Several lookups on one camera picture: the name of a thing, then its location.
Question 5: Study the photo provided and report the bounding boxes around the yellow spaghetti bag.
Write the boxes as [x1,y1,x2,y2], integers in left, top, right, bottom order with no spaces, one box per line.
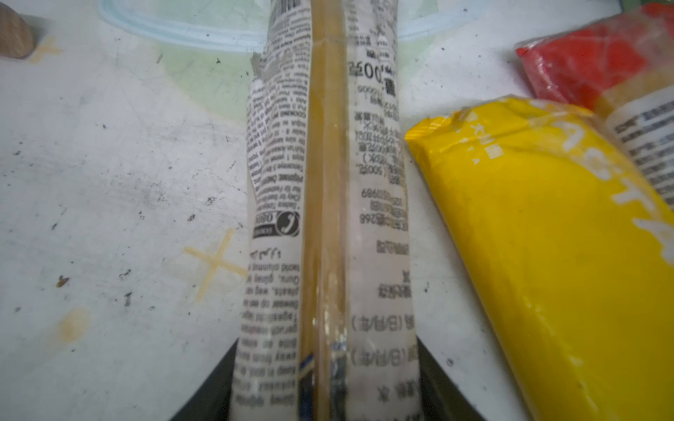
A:
[405,96,673,420]

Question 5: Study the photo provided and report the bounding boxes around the red spaghetti bag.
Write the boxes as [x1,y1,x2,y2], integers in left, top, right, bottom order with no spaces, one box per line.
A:
[516,3,673,206]

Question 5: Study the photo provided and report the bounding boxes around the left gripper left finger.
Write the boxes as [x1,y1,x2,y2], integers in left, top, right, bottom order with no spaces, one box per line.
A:
[170,340,238,421]

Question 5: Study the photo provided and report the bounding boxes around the spaghetti bag with white label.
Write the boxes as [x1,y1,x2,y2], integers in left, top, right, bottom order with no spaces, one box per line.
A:
[228,1,423,420]

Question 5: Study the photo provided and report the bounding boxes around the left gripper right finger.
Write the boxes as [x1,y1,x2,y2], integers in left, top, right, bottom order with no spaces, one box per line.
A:
[417,338,484,421]

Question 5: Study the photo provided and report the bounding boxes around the small wooden mallet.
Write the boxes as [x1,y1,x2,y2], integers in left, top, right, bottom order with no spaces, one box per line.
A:
[0,3,36,59]

